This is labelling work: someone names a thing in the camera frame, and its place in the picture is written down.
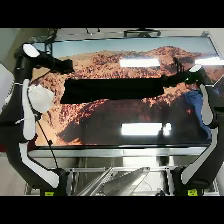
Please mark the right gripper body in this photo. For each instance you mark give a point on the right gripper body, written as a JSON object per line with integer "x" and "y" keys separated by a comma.
{"x": 174, "y": 80}

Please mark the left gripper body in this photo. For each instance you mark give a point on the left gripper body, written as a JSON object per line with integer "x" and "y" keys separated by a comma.
{"x": 64, "y": 66}

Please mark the black garment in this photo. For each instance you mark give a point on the black garment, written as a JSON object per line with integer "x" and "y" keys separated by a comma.
{"x": 113, "y": 89}

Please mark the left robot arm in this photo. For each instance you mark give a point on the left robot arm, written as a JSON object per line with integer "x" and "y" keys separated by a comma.
{"x": 28, "y": 113}

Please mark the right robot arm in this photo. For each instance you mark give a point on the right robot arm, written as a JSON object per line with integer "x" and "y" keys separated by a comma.
{"x": 208, "y": 156}

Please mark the blue garment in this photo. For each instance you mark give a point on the blue garment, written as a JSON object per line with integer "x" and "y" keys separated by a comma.
{"x": 196, "y": 103}

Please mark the white garment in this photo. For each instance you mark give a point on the white garment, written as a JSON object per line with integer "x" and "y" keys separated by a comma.
{"x": 40, "y": 97}

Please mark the silver frame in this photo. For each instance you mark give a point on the silver frame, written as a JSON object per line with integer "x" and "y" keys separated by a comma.
{"x": 100, "y": 153}

